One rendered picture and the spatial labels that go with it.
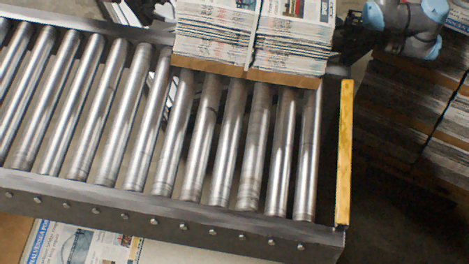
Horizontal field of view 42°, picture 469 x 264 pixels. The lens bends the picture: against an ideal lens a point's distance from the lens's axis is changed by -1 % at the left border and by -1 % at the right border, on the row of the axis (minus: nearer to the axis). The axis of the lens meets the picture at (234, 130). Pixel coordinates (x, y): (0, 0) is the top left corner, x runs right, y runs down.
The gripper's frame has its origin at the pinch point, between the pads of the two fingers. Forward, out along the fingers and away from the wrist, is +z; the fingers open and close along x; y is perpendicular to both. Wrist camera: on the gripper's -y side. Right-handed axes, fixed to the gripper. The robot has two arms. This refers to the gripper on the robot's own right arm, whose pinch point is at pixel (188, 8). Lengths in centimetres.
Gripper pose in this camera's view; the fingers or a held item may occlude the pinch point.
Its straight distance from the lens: 176.4
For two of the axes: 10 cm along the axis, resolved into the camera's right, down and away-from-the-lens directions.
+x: 1.4, -7.8, 6.1
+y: 1.1, -5.9, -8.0
